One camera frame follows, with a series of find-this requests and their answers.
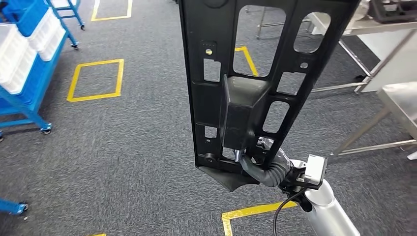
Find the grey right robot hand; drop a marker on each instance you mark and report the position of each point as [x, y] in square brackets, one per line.
[251, 171]

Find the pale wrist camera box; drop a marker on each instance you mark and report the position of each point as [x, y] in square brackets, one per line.
[315, 169]

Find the yellow floor tape square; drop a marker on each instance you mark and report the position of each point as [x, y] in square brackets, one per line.
[247, 211]

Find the blue plastic crate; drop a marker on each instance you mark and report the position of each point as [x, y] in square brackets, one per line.
[29, 16]
[35, 81]

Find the black plastic object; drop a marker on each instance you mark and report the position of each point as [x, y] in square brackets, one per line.
[394, 9]

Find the white cabinet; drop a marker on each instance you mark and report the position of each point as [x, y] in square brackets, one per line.
[391, 65]

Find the white plastic crate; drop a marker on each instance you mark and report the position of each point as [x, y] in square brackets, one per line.
[16, 58]
[49, 35]

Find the black plastic frame part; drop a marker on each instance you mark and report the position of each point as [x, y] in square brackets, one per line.
[202, 107]

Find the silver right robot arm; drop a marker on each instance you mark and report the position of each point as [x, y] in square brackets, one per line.
[325, 211]

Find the stainless steel side table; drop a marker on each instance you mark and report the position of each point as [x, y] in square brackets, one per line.
[374, 27]

